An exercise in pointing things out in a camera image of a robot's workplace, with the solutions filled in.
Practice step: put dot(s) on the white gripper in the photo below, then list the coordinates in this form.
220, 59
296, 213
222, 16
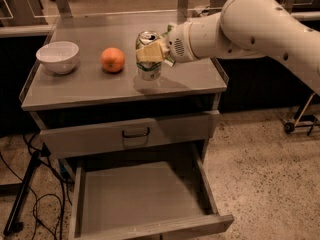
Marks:
177, 43

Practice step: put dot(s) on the green 7up can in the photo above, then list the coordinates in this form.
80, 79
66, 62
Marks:
148, 71

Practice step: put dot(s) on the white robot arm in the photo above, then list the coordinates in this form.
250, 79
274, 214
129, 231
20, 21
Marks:
243, 29

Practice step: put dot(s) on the grey drawer cabinet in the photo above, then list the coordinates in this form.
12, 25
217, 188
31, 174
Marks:
91, 95

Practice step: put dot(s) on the grey top drawer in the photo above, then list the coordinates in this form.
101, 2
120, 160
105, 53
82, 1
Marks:
107, 137

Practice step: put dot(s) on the open grey middle drawer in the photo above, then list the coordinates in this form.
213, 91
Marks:
157, 196

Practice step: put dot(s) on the green chip bag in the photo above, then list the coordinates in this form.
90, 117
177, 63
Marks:
166, 44

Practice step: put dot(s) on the orange fruit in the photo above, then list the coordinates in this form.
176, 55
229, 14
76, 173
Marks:
112, 60

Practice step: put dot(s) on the white bowl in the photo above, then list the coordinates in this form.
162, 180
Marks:
59, 57

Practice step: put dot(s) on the black tripod stand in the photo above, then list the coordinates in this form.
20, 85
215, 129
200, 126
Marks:
22, 190

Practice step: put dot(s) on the black drawer handle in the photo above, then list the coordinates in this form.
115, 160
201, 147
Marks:
136, 132

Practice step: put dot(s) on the wheeled cart frame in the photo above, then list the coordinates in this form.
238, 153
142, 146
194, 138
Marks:
301, 119

